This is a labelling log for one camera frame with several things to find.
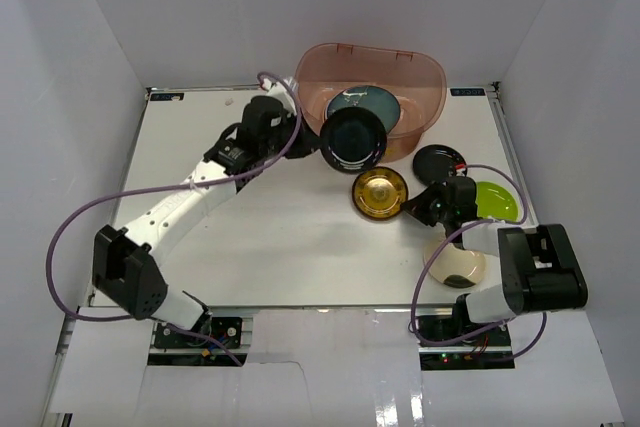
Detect yellow patterned black plate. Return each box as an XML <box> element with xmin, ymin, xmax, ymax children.
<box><xmin>351</xmin><ymin>167</ymin><xmax>409</xmax><ymax>221</ymax></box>

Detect beige ceramic plate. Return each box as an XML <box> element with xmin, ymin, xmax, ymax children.
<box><xmin>428</xmin><ymin>244</ymin><xmax>487</xmax><ymax>289</ymax></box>

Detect black glossy plate front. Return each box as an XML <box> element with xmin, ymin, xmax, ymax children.
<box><xmin>319</xmin><ymin>107</ymin><xmax>387</xmax><ymax>174</ymax></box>

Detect dark teal ceramic plate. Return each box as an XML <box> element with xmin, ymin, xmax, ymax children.
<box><xmin>325</xmin><ymin>85</ymin><xmax>401</xmax><ymax>133</ymax></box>

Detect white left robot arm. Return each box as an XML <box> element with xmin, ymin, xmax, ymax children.
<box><xmin>92</xmin><ymin>85</ymin><xmax>313</xmax><ymax>346</ymax></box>

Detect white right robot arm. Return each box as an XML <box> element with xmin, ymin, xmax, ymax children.
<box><xmin>401</xmin><ymin>176</ymin><xmax>589</xmax><ymax>346</ymax></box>

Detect translucent pink plastic bin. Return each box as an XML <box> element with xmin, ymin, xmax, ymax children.
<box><xmin>294</xmin><ymin>43</ymin><xmax>447</xmax><ymax>162</ymax></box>

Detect lime green plate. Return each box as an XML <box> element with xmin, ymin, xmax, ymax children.
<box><xmin>476</xmin><ymin>181</ymin><xmax>519</xmax><ymax>222</ymax></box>

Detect black plate rear right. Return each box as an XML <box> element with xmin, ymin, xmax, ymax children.
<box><xmin>412</xmin><ymin>144</ymin><xmax>466</xmax><ymax>186</ymax></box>

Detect right blue corner label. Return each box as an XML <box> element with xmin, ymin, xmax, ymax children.
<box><xmin>450</xmin><ymin>88</ymin><xmax>486</xmax><ymax>97</ymax></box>

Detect blue corner label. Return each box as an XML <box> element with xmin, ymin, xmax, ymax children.
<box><xmin>450</xmin><ymin>88</ymin><xmax>486</xmax><ymax>97</ymax></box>
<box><xmin>149</xmin><ymin>92</ymin><xmax>184</xmax><ymax>102</ymax></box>

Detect left blue corner label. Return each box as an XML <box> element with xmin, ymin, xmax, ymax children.
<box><xmin>149</xmin><ymin>92</ymin><xmax>184</xmax><ymax>102</ymax></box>

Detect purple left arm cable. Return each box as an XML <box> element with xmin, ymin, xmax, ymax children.
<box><xmin>47</xmin><ymin>70</ymin><xmax>304</xmax><ymax>366</ymax></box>

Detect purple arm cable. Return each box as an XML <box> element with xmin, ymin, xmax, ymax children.
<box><xmin>409</xmin><ymin>164</ymin><xmax>549</xmax><ymax>362</ymax></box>
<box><xmin>47</xmin><ymin>70</ymin><xmax>304</xmax><ymax>366</ymax></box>

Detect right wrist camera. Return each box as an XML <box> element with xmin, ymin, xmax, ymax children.
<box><xmin>454</xmin><ymin>164</ymin><xmax>468</xmax><ymax>177</ymax></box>

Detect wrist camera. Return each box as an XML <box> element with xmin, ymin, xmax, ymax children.
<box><xmin>267</xmin><ymin>77</ymin><xmax>298</xmax><ymax>112</ymax></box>
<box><xmin>454</xmin><ymin>164</ymin><xmax>468</xmax><ymax>177</ymax></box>

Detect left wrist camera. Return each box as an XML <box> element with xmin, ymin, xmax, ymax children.
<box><xmin>267</xmin><ymin>77</ymin><xmax>298</xmax><ymax>112</ymax></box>

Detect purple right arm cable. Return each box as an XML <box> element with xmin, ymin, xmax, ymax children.
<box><xmin>409</xmin><ymin>164</ymin><xmax>549</xmax><ymax>362</ymax></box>

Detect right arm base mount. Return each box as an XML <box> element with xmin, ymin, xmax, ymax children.
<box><xmin>416</xmin><ymin>315</ymin><xmax>511</xmax><ymax>357</ymax></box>

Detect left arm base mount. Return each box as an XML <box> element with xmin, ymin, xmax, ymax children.
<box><xmin>151</xmin><ymin>317</ymin><xmax>243</xmax><ymax>353</ymax></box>

